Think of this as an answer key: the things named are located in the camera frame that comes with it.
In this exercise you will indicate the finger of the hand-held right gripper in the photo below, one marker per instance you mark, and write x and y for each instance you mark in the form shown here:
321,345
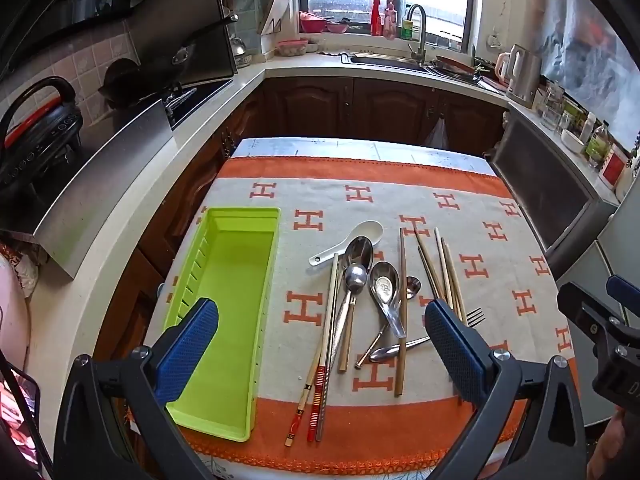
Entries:
585,310
625,292

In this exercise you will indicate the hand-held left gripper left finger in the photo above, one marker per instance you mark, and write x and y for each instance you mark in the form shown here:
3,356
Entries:
192,345

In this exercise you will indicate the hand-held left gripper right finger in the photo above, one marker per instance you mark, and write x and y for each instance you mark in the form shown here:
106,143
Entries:
452,355

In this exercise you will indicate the green plastic utensil tray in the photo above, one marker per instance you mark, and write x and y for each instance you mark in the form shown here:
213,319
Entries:
235,310

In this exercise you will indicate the brown wooden chopstick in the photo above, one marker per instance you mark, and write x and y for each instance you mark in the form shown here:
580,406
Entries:
400,375
425,255

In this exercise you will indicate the plain metal spoon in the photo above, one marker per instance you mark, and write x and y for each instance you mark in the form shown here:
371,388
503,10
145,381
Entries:
385,354

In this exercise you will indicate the small round metal spoon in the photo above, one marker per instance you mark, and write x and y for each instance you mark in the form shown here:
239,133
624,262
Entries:
413,287

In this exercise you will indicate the bamboo chopstick black red end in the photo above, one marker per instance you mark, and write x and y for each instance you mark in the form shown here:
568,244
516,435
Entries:
452,275
300,405

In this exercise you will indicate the metal soup spoon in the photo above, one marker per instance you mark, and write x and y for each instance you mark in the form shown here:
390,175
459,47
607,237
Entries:
384,285

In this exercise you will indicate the large metal spoon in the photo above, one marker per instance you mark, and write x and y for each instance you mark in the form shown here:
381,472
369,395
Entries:
360,252

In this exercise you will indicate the white ceramic spoon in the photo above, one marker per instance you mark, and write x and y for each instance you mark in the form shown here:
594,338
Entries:
365,232

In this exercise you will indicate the person's right hand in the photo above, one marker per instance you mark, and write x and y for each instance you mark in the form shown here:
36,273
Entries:
617,442

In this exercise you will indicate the red label jar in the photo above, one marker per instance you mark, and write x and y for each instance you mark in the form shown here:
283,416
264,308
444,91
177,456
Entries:
614,167

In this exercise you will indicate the stainless steel cabinet appliance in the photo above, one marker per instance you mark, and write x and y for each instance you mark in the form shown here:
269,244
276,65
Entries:
545,180

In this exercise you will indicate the green label bottle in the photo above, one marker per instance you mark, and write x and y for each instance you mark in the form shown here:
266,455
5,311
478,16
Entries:
597,147

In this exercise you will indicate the white bowl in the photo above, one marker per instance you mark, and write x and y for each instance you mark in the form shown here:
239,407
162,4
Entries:
572,141

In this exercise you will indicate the small white bottle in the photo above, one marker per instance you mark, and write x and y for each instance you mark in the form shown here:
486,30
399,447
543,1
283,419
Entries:
588,127

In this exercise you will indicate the steel stove guard panel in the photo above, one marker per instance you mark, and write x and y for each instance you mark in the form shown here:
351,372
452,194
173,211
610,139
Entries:
200,30
110,185

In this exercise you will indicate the orange letter-print blanket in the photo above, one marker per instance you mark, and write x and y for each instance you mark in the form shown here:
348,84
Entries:
320,200

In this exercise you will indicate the glass jar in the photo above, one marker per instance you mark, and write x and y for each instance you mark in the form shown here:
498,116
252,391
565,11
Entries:
550,107

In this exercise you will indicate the steel electric kettle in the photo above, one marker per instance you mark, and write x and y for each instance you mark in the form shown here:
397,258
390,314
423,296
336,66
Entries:
525,72

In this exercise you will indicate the black gas stove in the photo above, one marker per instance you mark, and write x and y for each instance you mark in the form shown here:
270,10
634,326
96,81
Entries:
200,100

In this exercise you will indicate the black red electric cooker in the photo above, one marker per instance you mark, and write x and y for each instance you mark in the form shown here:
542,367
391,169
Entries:
40,140

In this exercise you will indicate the black frying pan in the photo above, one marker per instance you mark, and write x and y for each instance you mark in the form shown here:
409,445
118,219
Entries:
122,80

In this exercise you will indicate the red pan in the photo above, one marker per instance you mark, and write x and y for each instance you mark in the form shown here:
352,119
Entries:
455,66

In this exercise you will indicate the steel sink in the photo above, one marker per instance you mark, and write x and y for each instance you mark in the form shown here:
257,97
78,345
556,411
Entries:
385,61

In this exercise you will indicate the pink lidded container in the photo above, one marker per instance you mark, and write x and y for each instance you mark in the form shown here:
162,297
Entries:
292,49

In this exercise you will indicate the chrome faucet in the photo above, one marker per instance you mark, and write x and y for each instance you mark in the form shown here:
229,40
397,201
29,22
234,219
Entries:
422,35

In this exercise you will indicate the green dish soap bottle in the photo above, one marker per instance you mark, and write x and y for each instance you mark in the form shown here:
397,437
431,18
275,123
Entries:
407,30

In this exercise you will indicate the pink soap bottle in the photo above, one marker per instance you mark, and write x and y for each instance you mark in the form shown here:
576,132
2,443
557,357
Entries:
390,22

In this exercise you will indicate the pink bowl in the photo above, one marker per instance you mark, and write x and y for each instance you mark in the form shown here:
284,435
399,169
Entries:
312,22

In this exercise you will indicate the red spray bottle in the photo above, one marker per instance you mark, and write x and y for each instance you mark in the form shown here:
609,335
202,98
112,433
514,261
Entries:
376,17

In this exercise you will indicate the landscape wall poster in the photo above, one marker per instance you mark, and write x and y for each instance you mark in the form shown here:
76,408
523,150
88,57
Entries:
580,55

